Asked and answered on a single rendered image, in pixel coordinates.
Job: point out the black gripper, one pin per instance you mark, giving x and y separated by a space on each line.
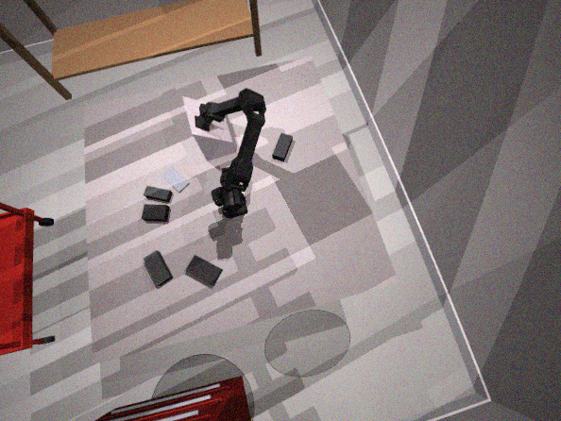
242 210

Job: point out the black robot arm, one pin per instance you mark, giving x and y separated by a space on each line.
240 169

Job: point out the dark grey controller unit with green rocker switches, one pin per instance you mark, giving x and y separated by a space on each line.
228 213

